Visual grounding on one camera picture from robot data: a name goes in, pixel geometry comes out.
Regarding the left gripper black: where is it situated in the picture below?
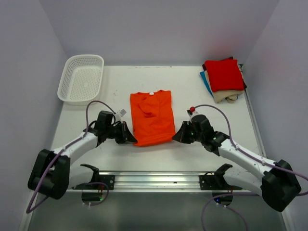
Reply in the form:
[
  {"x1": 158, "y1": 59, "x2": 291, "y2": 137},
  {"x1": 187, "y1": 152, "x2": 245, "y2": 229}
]
[{"x1": 105, "y1": 121, "x2": 137, "y2": 144}]

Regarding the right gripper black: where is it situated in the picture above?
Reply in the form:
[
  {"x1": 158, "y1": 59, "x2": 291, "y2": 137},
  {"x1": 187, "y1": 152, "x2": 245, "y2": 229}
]
[{"x1": 172, "y1": 121, "x2": 204, "y2": 144}]

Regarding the orange t shirt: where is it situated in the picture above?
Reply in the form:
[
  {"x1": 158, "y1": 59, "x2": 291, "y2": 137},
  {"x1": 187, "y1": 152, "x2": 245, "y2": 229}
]
[{"x1": 130, "y1": 90, "x2": 176, "y2": 147}]

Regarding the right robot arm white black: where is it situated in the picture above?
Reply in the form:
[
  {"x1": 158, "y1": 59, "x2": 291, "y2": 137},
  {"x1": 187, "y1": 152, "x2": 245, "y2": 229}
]
[{"x1": 172, "y1": 115, "x2": 301, "y2": 212}]

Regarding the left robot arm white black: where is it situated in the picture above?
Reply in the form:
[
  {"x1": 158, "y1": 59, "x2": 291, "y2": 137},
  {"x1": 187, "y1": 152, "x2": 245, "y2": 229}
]
[{"x1": 27, "y1": 110, "x2": 137, "y2": 199}]

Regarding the folded beige t shirt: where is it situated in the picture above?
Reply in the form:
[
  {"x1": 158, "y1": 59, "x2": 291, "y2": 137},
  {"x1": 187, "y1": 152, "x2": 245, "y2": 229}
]
[{"x1": 213, "y1": 90, "x2": 244, "y2": 103}]

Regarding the folded blue t shirt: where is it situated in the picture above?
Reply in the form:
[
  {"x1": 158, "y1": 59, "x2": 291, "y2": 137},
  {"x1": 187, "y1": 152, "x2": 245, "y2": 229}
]
[{"x1": 200, "y1": 71, "x2": 213, "y2": 97}]

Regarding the white plastic basket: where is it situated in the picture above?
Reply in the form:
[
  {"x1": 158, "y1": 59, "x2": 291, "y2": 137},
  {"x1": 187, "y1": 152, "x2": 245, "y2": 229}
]
[{"x1": 57, "y1": 54, "x2": 104, "y2": 106}]

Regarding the folded dark red t shirt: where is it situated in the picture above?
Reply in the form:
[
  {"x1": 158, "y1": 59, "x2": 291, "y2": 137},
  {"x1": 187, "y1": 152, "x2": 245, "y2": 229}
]
[{"x1": 224, "y1": 56, "x2": 247, "y2": 90}]

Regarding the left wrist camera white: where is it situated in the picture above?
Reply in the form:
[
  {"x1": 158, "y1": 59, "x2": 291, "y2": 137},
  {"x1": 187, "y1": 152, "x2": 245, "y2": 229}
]
[{"x1": 115, "y1": 109, "x2": 127, "y2": 121}]

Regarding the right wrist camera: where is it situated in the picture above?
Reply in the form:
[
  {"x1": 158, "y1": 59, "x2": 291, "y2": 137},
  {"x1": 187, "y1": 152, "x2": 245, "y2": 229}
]
[{"x1": 187, "y1": 106, "x2": 199, "y2": 118}]

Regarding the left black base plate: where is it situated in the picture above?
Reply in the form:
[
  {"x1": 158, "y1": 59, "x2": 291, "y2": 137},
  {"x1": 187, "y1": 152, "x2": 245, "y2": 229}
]
[{"x1": 72, "y1": 175, "x2": 115, "y2": 190}]

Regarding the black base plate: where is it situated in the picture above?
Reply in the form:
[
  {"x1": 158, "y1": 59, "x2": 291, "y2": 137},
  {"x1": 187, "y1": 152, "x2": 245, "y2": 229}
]
[
  {"x1": 198, "y1": 172, "x2": 242, "y2": 190},
  {"x1": 72, "y1": 175, "x2": 115, "y2": 190}
]

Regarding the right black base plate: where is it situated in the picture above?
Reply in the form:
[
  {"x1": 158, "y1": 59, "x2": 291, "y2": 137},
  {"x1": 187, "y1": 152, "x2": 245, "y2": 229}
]
[{"x1": 198, "y1": 172, "x2": 242, "y2": 190}]

